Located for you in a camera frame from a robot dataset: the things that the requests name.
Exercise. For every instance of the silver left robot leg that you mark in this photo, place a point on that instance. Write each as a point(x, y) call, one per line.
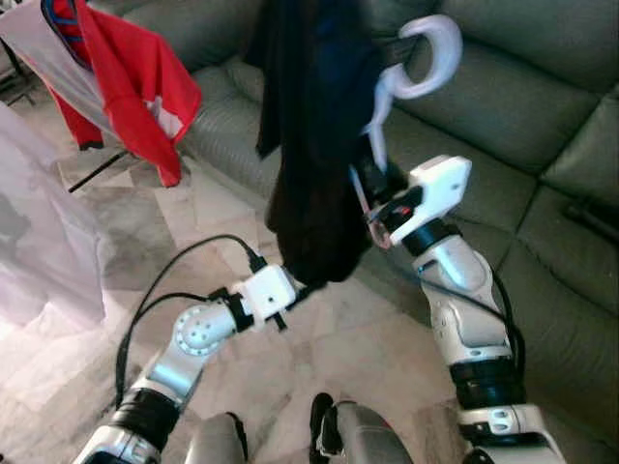
point(215, 443)

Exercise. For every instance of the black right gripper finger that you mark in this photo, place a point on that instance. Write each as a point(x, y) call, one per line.
point(394, 176)
point(367, 187)

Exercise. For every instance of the silver robot leg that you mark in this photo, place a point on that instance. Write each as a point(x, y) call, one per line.
point(215, 443)
point(368, 435)

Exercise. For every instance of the grey-green leather sofa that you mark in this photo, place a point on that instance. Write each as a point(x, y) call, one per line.
point(513, 116)

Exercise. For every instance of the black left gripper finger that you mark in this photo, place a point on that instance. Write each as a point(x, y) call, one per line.
point(307, 294)
point(309, 283)

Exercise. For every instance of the pale pink plastic hanger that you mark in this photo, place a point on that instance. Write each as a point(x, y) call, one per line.
point(440, 48)

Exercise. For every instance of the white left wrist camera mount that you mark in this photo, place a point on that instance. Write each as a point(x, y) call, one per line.
point(266, 290)

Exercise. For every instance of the red and white t-shirt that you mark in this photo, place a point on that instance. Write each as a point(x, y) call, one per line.
point(135, 77)

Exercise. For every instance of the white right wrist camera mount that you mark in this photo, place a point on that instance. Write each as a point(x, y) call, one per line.
point(435, 188)

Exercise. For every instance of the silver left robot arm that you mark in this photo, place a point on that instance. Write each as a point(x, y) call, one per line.
point(201, 329)

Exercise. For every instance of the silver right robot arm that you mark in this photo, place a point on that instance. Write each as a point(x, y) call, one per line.
point(459, 280)

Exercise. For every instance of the silver right robot leg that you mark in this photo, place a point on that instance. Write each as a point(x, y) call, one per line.
point(368, 435)

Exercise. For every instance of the white t-shirt black print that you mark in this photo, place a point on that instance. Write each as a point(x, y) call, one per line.
point(48, 242)

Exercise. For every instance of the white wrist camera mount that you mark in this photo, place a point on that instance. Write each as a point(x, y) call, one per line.
point(435, 188)
point(266, 290)

